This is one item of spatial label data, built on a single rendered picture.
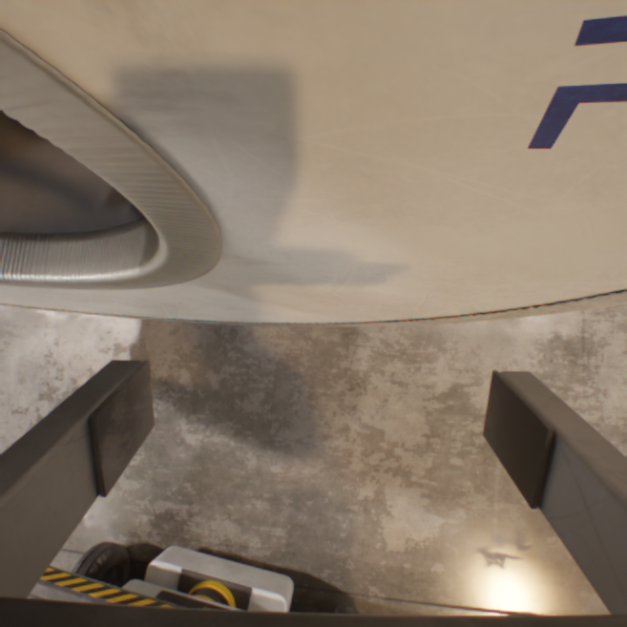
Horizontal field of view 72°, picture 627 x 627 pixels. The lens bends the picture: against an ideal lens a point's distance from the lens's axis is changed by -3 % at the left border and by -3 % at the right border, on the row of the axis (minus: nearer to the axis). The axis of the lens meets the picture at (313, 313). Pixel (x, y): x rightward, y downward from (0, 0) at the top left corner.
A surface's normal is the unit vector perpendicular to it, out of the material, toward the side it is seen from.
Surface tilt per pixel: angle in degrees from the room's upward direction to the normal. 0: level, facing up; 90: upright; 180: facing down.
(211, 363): 0
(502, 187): 90
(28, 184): 2
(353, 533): 0
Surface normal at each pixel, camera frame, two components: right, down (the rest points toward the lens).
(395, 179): -0.08, 0.99
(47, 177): -0.15, -0.15
